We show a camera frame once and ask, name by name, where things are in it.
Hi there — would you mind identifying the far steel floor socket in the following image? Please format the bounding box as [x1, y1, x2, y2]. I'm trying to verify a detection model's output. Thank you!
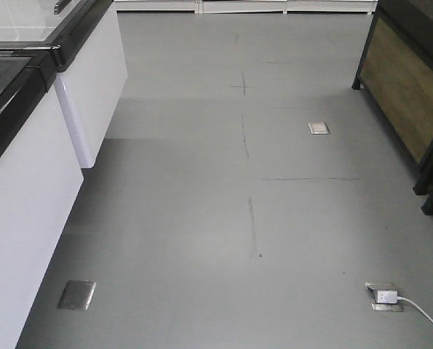
[308, 121, 330, 135]

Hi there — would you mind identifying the open steel floor socket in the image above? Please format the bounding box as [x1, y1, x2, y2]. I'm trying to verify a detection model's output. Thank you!
[365, 281, 404, 312]

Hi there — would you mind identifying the white chest freezer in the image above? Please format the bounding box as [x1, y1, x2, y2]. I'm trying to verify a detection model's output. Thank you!
[0, 51, 84, 348]
[0, 1, 127, 169]

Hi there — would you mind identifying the white shelf base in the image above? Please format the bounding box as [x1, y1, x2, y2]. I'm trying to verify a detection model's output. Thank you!
[115, 0, 378, 15]

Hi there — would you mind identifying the near white chest freezer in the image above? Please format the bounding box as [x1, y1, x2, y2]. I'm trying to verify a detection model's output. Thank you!
[0, 51, 84, 348]

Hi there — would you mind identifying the far white chest freezer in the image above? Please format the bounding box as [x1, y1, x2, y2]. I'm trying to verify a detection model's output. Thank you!
[0, 1, 127, 169]

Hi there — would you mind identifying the closed steel floor socket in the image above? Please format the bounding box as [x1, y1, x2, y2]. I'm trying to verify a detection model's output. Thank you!
[57, 280, 97, 310]

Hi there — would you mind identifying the white power adapter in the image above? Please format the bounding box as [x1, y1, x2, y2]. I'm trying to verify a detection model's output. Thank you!
[373, 289, 399, 305]

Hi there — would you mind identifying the far black wooden display stand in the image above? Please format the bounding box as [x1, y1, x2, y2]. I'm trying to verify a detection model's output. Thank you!
[351, 1, 433, 195]

